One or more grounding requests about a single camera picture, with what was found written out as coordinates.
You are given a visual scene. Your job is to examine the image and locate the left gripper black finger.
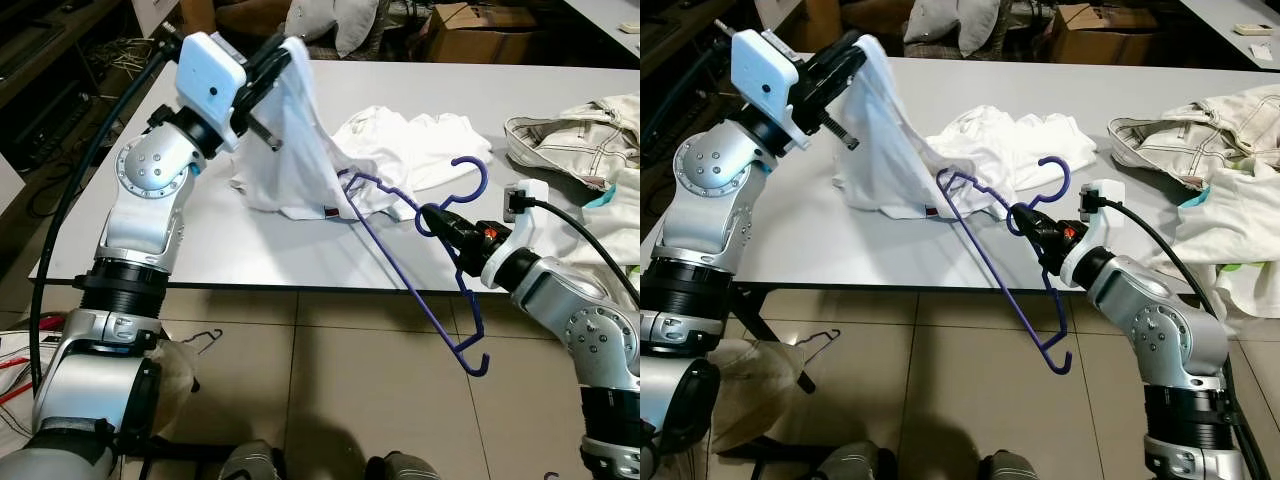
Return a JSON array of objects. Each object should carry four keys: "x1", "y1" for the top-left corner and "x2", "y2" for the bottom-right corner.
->
[
  {"x1": 800, "y1": 30, "x2": 867, "y2": 76},
  {"x1": 262, "y1": 60, "x2": 293, "y2": 109},
  {"x1": 822, "y1": 52, "x2": 869, "y2": 113},
  {"x1": 245, "y1": 34, "x2": 297, "y2": 73}
]

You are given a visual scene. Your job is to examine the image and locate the blue clothes hanger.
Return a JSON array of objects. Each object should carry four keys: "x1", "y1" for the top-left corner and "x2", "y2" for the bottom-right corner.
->
[
  {"x1": 335, "y1": 155, "x2": 493, "y2": 378},
  {"x1": 935, "y1": 155, "x2": 1076, "y2": 376}
]

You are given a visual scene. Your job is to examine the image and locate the white t-shirt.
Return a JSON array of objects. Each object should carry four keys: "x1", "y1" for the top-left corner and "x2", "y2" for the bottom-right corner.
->
[
  {"x1": 333, "y1": 104, "x2": 493, "y2": 193},
  {"x1": 230, "y1": 37, "x2": 403, "y2": 223},
  {"x1": 925, "y1": 104, "x2": 1099, "y2": 193},
  {"x1": 833, "y1": 35, "x2": 1011, "y2": 221}
]

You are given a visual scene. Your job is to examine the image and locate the brown chair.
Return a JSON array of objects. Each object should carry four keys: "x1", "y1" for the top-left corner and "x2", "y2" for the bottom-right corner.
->
[{"x1": 215, "y1": 0, "x2": 291, "y2": 41}]

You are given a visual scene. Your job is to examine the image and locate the grey pillow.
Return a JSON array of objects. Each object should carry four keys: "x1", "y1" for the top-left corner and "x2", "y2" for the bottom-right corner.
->
[
  {"x1": 333, "y1": 0, "x2": 383, "y2": 58},
  {"x1": 285, "y1": 0, "x2": 341, "y2": 43},
  {"x1": 902, "y1": 0, "x2": 961, "y2": 43},
  {"x1": 950, "y1": 0, "x2": 1001, "y2": 58}
]

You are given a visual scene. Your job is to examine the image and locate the white panel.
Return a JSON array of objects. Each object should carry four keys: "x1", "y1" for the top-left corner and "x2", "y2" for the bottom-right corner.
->
[
  {"x1": 130, "y1": 0, "x2": 183, "y2": 39},
  {"x1": 752, "y1": 0, "x2": 801, "y2": 31}
]

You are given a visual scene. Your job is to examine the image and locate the beige jeans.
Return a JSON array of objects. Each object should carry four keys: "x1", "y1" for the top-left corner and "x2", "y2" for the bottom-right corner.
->
[
  {"x1": 1108, "y1": 85, "x2": 1280, "y2": 191},
  {"x1": 503, "y1": 95, "x2": 641, "y2": 193}
]

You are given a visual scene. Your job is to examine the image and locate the white polo shirt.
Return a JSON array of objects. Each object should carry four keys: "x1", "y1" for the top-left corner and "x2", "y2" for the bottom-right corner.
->
[
  {"x1": 1150, "y1": 155, "x2": 1280, "y2": 319},
  {"x1": 583, "y1": 168, "x2": 641, "y2": 269}
]

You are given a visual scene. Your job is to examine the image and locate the large grey table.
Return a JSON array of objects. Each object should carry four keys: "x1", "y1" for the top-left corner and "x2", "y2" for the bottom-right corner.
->
[
  {"x1": 655, "y1": 52, "x2": 1280, "y2": 393},
  {"x1": 28, "y1": 58, "x2": 641, "y2": 299}
]

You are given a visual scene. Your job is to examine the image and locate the brown cardboard box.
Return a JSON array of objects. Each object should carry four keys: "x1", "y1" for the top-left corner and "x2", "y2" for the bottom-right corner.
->
[
  {"x1": 1045, "y1": 0, "x2": 1151, "y2": 65},
  {"x1": 425, "y1": 0, "x2": 533, "y2": 65}
]

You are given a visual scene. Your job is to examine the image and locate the dark low cabinet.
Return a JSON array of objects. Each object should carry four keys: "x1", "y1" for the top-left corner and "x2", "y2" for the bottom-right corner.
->
[{"x1": 0, "y1": 0, "x2": 131, "y2": 171}]

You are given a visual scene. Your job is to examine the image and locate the beige garment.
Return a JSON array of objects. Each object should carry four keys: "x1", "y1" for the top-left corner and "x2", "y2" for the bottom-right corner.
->
[
  {"x1": 135, "y1": 335, "x2": 201, "y2": 433},
  {"x1": 712, "y1": 338, "x2": 803, "y2": 453}
]

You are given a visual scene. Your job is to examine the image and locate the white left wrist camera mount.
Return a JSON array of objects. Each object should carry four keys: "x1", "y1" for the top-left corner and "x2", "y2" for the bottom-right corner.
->
[
  {"x1": 730, "y1": 28, "x2": 809, "y2": 139},
  {"x1": 175, "y1": 32, "x2": 249, "y2": 129}
]

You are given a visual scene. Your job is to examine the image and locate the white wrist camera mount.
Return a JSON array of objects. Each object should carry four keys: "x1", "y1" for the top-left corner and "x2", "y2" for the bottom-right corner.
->
[
  {"x1": 175, "y1": 32, "x2": 249, "y2": 129},
  {"x1": 478, "y1": 178, "x2": 553, "y2": 293},
  {"x1": 730, "y1": 28, "x2": 809, "y2": 139},
  {"x1": 1060, "y1": 178, "x2": 1116, "y2": 291}
]

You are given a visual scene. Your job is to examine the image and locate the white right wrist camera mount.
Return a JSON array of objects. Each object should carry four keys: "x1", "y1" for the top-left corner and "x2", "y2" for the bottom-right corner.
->
[
  {"x1": 478, "y1": 178, "x2": 553, "y2": 293},
  {"x1": 1060, "y1": 178, "x2": 1116, "y2": 291}
]

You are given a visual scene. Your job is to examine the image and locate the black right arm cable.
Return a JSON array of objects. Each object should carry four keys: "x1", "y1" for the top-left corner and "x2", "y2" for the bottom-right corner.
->
[
  {"x1": 518, "y1": 196, "x2": 641, "y2": 306},
  {"x1": 1095, "y1": 196, "x2": 1271, "y2": 480}
]

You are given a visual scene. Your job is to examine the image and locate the black wire hanger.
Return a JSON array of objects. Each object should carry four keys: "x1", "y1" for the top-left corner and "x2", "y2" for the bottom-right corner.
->
[
  {"x1": 183, "y1": 328, "x2": 227, "y2": 357},
  {"x1": 798, "y1": 328, "x2": 843, "y2": 367}
]

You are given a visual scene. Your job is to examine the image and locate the red wire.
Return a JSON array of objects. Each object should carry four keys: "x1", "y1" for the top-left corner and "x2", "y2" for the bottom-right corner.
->
[{"x1": 0, "y1": 355, "x2": 43, "y2": 403}]

